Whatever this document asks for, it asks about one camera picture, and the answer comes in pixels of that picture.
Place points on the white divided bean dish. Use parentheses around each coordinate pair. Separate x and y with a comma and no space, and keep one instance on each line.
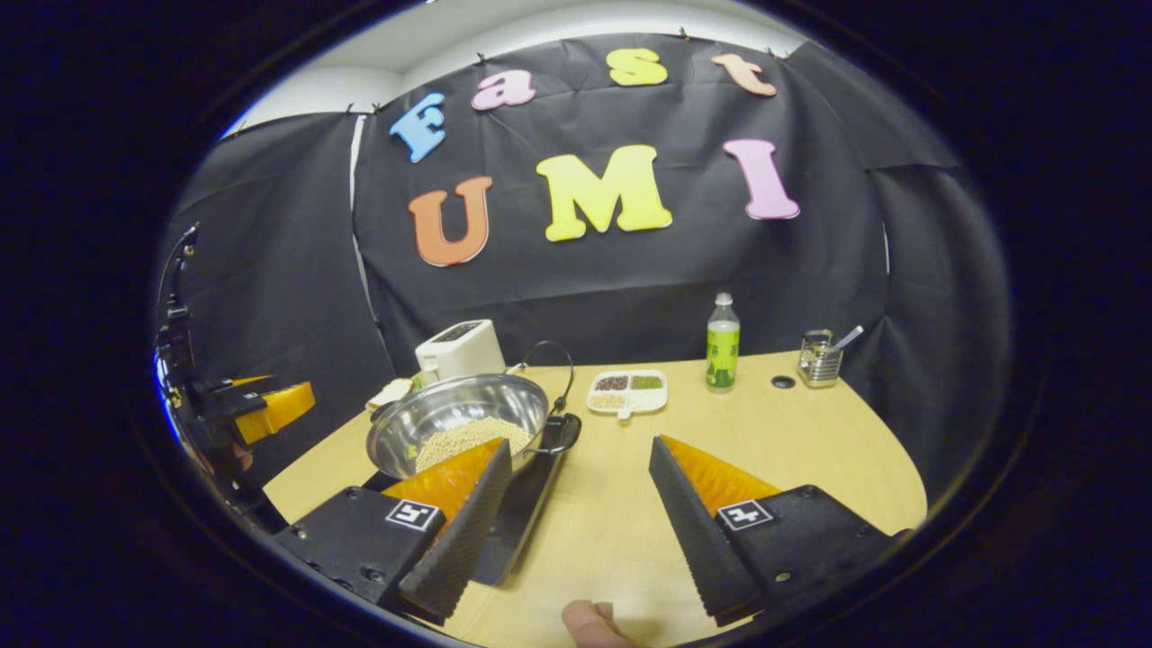
(627,392)

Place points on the white toaster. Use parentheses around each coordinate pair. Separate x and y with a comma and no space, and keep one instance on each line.
(459,351)

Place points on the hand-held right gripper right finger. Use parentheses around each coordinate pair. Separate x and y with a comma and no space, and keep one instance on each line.
(697,531)

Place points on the black desk grommet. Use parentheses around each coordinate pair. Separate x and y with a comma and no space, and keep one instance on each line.
(784,382)

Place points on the black induction cooktop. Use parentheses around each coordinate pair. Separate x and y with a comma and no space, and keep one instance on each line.
(522,513)

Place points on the white straw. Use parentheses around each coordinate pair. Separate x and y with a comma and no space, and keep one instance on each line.
(849,337)

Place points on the steel pot with soybeans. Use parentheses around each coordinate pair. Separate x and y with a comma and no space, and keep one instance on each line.
(450,405)

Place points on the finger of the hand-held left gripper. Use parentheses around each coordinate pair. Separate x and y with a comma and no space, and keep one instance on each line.
(283,409)

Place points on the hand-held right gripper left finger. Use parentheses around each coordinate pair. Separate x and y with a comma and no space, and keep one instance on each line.
(463,540)

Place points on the green label drink bottle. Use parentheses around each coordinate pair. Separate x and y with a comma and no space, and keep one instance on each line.
(722,351)

